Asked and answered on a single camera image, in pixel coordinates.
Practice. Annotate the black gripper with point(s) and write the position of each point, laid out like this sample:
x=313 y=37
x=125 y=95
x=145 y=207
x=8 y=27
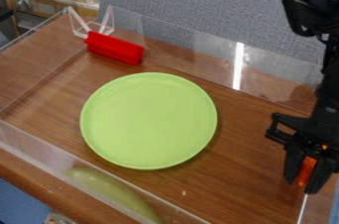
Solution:
x=305 y=136

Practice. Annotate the orange toy carrot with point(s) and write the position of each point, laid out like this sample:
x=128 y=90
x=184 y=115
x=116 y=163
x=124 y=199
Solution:
x=307 y=167

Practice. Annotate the green round plate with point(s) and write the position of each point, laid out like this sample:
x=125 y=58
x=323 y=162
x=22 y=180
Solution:
x=148 y=120

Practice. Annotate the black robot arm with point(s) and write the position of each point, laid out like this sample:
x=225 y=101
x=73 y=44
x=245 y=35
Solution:
x=313 y=18

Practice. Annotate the red plastic block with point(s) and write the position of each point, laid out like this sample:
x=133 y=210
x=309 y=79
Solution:
x=113 y=48

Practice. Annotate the clear acrylic enclosure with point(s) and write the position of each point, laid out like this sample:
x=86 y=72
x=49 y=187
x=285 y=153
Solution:
x=229 y=184

